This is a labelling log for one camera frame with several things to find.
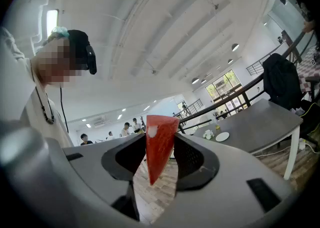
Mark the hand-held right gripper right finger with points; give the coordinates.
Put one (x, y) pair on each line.
(225, 172)

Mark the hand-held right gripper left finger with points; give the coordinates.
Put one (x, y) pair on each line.
(90, 162)

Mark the red watermelon slice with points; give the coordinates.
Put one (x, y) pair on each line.
(160, 147)

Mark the grey wooden table top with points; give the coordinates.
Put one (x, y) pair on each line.
(262, 124)

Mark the white round plate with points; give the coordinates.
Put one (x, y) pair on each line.
(222, 136)

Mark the white flower bouquet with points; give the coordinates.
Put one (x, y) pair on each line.
(208, 134)

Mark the group of ceiling panel lights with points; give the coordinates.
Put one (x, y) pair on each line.
(119, 116)

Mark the grey stair railing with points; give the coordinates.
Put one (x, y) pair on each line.
(193, 107)

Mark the black metal railing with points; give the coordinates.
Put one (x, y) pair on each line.
(232, 96)

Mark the large black-framed window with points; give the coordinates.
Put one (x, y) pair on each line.
(222, 84)

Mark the person's head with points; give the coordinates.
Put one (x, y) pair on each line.
(55, 62)

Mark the black jacket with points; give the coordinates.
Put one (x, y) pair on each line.
(282, 82)

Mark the person's beige sweatshirt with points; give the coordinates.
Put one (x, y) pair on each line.
(15, 84)

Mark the grey balcony railing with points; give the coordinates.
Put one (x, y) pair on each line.
(257, 67)

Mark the teal hair scrunchie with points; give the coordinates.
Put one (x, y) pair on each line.
(61, 31)

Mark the black head-mounted camera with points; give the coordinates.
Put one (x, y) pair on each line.
(91, 59)

